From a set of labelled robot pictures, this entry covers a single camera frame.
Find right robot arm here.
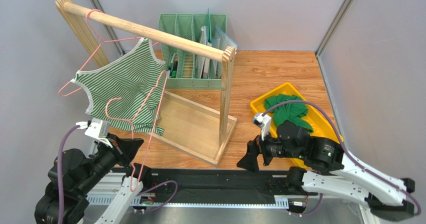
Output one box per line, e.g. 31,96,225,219
237,121,416,222

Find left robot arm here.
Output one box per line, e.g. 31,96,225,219
34,134,151,224

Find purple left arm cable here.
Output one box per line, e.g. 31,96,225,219
57,124,82,224

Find white folders in organizer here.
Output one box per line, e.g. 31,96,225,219
196,8,239,79

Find green white striped tank top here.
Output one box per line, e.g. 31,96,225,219
71,38,167,131

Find pink wire hanger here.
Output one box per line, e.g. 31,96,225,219
105,70,169,193

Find mint green file organizer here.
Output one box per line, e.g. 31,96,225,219
157,12,238,90

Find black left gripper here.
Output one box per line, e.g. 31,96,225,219
77,131,145,194

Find yellow plastic tray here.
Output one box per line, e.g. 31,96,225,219
250,82,344,173

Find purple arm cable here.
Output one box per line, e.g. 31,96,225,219
57,124,82,224
262,100,422,216

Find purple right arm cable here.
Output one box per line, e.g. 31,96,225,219
262,100,422,216

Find wooden clothes rack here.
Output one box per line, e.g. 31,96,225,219
55,0,237,166

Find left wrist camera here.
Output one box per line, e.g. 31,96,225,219
76,118,113,148

